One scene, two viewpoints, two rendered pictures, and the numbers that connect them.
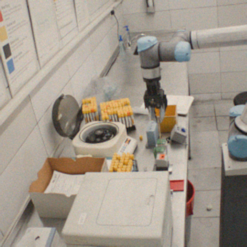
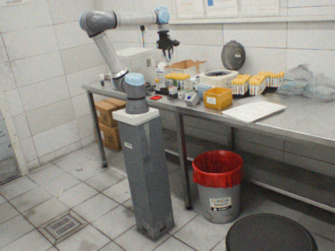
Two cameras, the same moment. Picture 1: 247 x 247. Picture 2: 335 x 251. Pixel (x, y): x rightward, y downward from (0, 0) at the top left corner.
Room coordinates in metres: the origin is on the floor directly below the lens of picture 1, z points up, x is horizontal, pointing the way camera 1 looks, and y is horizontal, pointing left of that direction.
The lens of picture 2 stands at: (2.37, -2.06, 1.59)
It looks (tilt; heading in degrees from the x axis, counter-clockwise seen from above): 22 degrees down; 123
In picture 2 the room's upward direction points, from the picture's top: 7 degrees counter-clockwise
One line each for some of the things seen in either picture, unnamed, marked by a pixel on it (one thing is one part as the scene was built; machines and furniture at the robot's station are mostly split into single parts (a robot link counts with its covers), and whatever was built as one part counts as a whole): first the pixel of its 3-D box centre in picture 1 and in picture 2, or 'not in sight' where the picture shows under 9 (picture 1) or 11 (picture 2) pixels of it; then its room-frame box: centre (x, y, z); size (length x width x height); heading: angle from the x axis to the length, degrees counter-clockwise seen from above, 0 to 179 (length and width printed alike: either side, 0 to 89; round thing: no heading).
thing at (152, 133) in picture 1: (152, 134); (204, 92); (1.43, -0.13, 0.92); 0.10 x 0.07 x 0.10; 160
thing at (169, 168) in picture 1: (162, 166); (173, 95); (1.19, -0.14, 0.89); 0.09 x 0.05 x 0.04; 73
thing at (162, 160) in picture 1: (162, 162); (173, 91); (1.19, -0.14, 0.92); 0.05 x 0.04 x 0.06; 73
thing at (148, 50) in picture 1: (149, 52); (161, 15); (1.17, -0.14, 1.44); 0.09 x 0.08 x 0.11; 66
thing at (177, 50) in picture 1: (175, 50); not in sight; (1.14, -0.23, 1.44); 0.11 x 0.11 x 0.08; 66
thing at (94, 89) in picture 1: (94, 94); (296, 77); (1.96, 0.16, 0.97); 0.26 x 0.17 x 0.19; 179
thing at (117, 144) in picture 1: (104, 142); (216, 80); (1.42, 0.11, 0.94); 0.30 x 0.24 x 0.12; 66
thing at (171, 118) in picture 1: (165, 118); (218, 98); (1.57, -0.22, 0.93); 0.13 x 0.13 x 0.10; 74
